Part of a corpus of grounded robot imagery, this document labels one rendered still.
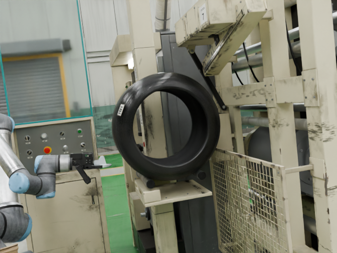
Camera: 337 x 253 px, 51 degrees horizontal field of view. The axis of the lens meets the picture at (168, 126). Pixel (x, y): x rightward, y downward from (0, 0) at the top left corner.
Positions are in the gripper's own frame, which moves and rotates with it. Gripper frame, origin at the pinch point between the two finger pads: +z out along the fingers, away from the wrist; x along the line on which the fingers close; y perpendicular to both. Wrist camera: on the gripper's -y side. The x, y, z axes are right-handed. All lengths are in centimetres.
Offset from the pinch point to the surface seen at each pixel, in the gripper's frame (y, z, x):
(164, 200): -17.4, 27.9, -9.4
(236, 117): 25, 82, 21
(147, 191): -12.4, 19.1, -9.7
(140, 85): 42.3, 15.5, -9.7
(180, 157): 1.2, 43.4, 15.3
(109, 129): -28, 52, 904
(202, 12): 75, 42, -28
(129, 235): -98, 30, 168
